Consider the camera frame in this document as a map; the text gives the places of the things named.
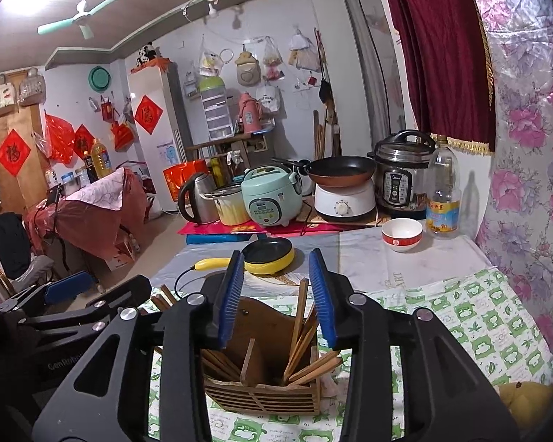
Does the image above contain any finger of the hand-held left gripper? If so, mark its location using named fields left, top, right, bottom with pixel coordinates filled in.
left=16, top=274, right=153, bottom=333
left=0, top=270, right=96, bottom=316

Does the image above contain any red and white bowl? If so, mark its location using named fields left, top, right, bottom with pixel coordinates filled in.
left=380, top=218, right=424, bottom=253

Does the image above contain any wooden door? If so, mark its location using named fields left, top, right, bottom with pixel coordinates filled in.
left=0, top=74, right=51, bottom=222

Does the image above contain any black power cord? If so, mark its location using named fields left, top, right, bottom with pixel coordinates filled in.
left=174, top=266, right=199, bottom=302

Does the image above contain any wooden side table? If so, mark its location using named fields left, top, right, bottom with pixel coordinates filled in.
left=184, top=131, right=272, bottom=180

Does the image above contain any small red diamond paper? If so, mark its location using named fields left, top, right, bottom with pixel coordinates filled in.
left=74, top=124, right=97, bottom=159

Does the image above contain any yellow electric frying pan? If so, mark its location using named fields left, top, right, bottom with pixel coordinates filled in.
left=191, top=237, right=296, bottom=277

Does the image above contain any grey cloth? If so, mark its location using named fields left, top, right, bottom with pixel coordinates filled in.
left=150, top=230, right=342, bottom=288

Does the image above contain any cardboard box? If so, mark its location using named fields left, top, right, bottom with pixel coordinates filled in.
left=106, top=235, right=136, bottom=270

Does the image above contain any floral plastic wall sheet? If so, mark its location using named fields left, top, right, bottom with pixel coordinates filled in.
left=461, top=0, right=553, bottom=378

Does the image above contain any red diamond paper on refrigerator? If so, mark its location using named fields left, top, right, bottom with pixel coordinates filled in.
left=133, top=94, right=164, bottom=135

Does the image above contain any pink thermos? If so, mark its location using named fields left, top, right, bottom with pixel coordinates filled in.
left=237, top=92, right=263, bottom=136

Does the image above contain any blue board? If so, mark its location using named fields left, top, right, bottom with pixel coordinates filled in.
left=185, top=233, right=261, bottom=246

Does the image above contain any white electric cooker base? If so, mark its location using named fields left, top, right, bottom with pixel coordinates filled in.
left=313, top=182, right=378, bottom=222

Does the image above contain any clear plastic oil bottle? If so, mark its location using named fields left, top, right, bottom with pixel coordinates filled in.
left=425, top=135, right=462, bottom=239

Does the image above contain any green checkered tablecloth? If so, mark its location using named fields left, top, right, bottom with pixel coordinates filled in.
left=147, top=269, right=553, bottom=442

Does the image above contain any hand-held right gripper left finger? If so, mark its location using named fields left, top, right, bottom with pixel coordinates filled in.
left=31, top=250, right=246, bottom=442

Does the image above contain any red gift bag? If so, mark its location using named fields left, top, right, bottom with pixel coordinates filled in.
left=163, top=160, right=210, bottom=203

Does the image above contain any plastic bag with yellow contents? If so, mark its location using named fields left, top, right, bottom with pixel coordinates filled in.
left=198, top=34, right=225, bottom=79

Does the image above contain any grey sliding door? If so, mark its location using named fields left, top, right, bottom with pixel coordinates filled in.
left=341, top=0, right=406, bottom=148

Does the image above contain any cream slow cooker pot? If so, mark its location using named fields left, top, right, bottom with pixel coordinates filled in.
left=202, top=183, right=252, bottom=227

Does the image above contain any bundle of wooden chopsticks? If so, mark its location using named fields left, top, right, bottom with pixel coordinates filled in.
left=200, top=304, right=344, bottom=386

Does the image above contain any green rice cooker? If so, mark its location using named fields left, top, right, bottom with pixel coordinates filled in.
left=241, top=166, right=303, bottom=228

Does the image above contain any black electric pressure cooker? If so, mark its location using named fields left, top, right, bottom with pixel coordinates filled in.
left=368, top=129, right=436, bottom=219

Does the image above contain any white tote bag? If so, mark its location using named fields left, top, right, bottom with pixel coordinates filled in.
left=257, top=84, right=283, bottom=113

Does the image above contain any white printed cloth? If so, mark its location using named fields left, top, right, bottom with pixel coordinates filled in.
left=338, top=230, right=495, bottom=296

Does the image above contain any red mat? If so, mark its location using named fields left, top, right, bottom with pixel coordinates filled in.
left=177, top=218, right=323, bottom=240

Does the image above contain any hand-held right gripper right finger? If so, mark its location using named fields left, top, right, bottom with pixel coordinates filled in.
left=307, top=248, right=525, bottom=442

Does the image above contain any steel electric kettle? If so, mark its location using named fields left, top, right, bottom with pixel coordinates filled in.
left=178, top=172, right=217, bottom=225

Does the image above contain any green ceiling fan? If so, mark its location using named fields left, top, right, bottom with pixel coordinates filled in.
left=37, top=0, right=123, bottom=40

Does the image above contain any red plastic covered furniture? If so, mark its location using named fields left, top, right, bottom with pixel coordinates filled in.
left=25, top=168, right=148, bottom=256

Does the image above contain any panda plush toy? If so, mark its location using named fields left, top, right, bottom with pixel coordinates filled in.
left=136, top=42, right=160, bottom=67

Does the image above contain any beige handbag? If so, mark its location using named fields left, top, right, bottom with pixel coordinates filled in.
left=17, top=68, right=47, bottom=106
left=0, top=74, right=17, bottom=118

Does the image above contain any green round basin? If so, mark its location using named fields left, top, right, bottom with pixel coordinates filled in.
left=88, top=65, right=111, bottom=94

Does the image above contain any dark red curtain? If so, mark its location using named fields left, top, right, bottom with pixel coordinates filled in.
left=378, top=0, right=496, bottom=155

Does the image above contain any white refrigerator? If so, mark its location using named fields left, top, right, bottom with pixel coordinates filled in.
left=129, top=62, right=189, bottom=215

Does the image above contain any plastic drawer tower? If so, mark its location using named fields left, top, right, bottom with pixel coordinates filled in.
left=198, top=76, right=235, bottom=141

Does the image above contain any yellow cooking oil jug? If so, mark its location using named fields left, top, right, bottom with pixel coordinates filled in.
left=90, top=138, right=114, bottom=179

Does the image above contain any red paper wall decoration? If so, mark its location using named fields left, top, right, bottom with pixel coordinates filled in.
left=44, top=113, right=77, bottom=164

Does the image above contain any clear plastic bag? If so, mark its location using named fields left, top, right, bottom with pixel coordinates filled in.
left=262, top=37, right=284, bottom=81

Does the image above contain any white patterned cloth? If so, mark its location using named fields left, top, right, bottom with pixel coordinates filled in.
left=65, top=168, right=127, bottom=213

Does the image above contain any hanging bag of beige goods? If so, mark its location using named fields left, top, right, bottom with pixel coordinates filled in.
left=287, top=28, right=323, bottom=72

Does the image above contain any brown frying pan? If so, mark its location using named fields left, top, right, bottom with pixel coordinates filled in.
left=271, top=155, right=378, bottom=187

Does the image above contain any wooden chopstick holder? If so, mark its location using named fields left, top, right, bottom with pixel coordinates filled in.
left=203, top=297, right=323, bottom=417

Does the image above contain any olive green mitten far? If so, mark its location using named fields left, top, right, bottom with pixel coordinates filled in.
left=498, top=380, right=553, bottom=429

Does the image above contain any red diamond paper on door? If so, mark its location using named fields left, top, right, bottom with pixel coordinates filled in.
left=0, top=129, right=32, bottom=176

